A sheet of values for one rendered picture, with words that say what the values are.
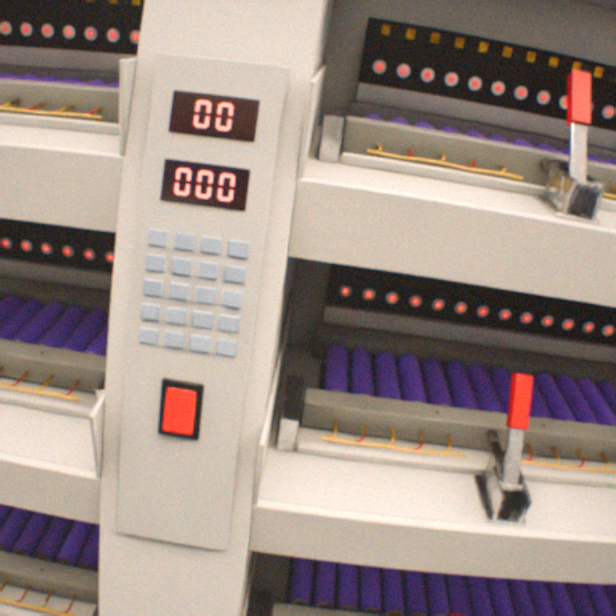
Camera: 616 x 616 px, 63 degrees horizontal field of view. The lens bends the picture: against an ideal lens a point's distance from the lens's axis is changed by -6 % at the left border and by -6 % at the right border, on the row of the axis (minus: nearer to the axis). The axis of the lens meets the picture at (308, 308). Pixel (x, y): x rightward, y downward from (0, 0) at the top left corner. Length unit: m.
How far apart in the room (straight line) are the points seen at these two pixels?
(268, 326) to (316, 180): 0.08
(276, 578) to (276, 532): 0.18
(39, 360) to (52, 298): 0.10
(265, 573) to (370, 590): 0.10
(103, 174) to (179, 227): 0.05
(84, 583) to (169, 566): 0.14
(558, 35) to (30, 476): 0.55
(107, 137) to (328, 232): 0.15
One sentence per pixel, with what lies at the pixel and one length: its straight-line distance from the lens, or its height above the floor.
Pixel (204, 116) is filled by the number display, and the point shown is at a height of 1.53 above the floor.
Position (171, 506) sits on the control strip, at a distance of 0.34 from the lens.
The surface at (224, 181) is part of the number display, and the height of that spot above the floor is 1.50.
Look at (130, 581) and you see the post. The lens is 0.38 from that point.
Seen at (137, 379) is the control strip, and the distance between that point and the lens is 0.31.
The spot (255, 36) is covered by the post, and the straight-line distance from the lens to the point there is 0.30.
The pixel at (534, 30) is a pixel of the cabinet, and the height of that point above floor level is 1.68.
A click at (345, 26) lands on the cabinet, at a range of 0.51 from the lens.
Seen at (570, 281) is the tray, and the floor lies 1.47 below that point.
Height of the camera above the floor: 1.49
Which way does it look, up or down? 10 degrees down
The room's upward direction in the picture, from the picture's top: 8 degrees clockwise
